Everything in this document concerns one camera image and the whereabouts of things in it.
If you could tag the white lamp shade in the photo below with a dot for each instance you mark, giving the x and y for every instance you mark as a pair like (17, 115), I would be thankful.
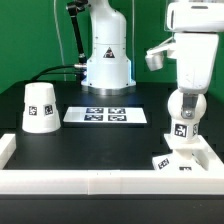
(40, 113)

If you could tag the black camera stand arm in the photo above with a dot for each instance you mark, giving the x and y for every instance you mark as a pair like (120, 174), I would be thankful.
(74, 8)

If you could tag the white lamp base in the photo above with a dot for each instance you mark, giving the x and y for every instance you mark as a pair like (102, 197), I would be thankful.
(183, 156)

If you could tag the white U-shaped frame wall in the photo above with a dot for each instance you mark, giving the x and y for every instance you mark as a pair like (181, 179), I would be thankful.
(51, 182)

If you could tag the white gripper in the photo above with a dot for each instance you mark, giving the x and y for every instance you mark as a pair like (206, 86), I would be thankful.
(195, 57)

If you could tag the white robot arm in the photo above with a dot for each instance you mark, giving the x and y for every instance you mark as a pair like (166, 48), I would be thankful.
(194, 24)

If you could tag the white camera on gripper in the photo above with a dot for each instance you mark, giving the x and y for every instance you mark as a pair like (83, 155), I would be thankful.
(155, 56)

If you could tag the white marker tag board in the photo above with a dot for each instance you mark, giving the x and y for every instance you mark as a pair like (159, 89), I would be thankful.
(112, 115)

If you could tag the white lamp bulb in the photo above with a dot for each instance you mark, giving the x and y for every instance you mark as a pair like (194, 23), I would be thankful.
(186, 111)

